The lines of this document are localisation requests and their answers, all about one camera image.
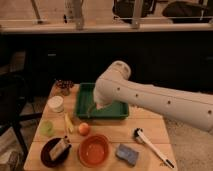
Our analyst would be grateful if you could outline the green plastic cup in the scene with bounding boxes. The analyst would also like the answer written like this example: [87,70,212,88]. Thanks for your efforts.
[39,121,54,137]

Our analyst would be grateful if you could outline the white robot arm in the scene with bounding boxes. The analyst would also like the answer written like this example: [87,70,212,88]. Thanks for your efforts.
[93,61,213,132]

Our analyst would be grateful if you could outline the green plastic tray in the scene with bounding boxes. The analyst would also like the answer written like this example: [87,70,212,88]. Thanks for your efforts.
[74,83,129,119]

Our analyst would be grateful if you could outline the brown pinecone cluster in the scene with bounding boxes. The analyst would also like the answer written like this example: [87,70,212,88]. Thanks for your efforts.
[56,80,74,96]

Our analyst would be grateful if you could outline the orange bowl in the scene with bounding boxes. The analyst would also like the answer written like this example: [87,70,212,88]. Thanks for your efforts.
[78,134,110,168]

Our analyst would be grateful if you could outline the white handled brush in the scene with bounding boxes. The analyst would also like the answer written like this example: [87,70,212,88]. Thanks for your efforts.
[133,128,175,169]

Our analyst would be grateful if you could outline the beige block on plate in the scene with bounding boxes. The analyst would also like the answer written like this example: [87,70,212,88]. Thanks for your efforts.
[49,136,71,161]

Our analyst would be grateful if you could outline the blue sponge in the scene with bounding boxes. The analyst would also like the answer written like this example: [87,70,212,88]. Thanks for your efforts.
[116,144,139,166]

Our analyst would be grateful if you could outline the dark brown plate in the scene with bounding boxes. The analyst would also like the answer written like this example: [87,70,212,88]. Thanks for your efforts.
[40,138,69,168]

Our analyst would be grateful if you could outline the white round container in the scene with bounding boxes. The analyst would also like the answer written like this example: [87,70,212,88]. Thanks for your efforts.
[47,96,64,113]

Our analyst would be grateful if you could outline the black chair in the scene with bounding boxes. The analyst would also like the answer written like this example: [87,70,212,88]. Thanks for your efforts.
[0,74,42,158]

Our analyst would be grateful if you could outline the yellow banana toy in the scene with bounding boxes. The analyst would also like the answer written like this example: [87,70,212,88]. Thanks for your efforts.
[64,113,74,133]

